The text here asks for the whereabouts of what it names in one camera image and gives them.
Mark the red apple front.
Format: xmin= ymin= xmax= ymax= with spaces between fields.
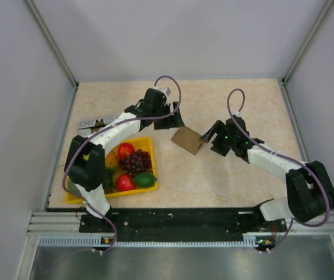
xmin=116 ymin=174 xmax=136 ymax=192

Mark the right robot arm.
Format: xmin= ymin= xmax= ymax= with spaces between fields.
xmin=200 ymin=116 xmax=334 ymax=231

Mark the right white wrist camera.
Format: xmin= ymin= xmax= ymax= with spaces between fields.
xmin=233 ymin=111 xmax=242 ymax=118

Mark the red apple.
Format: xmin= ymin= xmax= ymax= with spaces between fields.
xmin=116 ymin=174 xmax=136 ymax=192
xmin=117 ymin=142 xmax=135 ymax=159

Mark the right aluminium frame post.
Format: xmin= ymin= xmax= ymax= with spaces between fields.
xmin=282 ymin=0 xmax=334 ymax=86

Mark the green leafy vegetable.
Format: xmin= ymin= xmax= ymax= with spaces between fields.
xmin=102 ymin=167 xmax=116 ymax=194

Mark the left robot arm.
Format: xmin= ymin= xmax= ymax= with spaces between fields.
xmin=64 ymin=86 xmax=184 ymax=232

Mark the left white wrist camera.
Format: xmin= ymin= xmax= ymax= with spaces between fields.
xmin=153 ymin=86 xmax=171 ymax=98

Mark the orange spiky fruit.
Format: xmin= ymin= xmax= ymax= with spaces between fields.
xmin=105 ymin=151 xmax=119 ymax=169

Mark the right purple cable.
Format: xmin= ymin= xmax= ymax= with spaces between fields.
xmin=227 ymin=89 xmax=332 ymax=253

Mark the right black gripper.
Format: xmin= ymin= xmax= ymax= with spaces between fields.
xmin=200 ymin=120 xmax=237 ymax=156

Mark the green lime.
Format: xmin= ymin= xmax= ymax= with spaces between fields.
xmin=133 ymin=172 xmax=157 ymax=188

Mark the red apple back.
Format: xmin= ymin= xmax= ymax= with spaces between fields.
xmin=117 ymin=142 xmax=135 ymax=159

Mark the aluminium frame post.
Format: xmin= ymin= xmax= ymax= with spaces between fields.
xmin=23 ymin=0 xmax=79 ymax=89
xmin=282 ymin=0 xmax=334 ymax=86

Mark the left aluminium frame post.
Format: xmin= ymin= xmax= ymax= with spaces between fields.
xmin=23 ymin=0 xmax=79 ymax=89

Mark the grey slotted cable duct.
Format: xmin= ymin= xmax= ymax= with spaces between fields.
xmin=38 ymin=233 xmax=272 ymax=249

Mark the purple grape bunch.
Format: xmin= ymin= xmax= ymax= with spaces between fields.
xmin=119 ymin=149 xmax=152 ymax=178

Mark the brown cardboard box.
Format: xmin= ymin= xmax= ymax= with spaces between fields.
xmin=171 ymin=126 xmax=203 ymax=155

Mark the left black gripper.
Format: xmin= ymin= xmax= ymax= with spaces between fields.
xmin=152 ymin=101 xmax=184 ymax=130

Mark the green toothpaste box front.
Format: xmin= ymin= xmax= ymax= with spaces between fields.
xmin=78 ymin=128 xmax=97 ymax=137

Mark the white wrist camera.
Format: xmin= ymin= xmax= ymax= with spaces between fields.
xmin=153 ymin=86 xmax=171 ymax=98
xmin=233 ymin=111 xmax=242 ymax=118

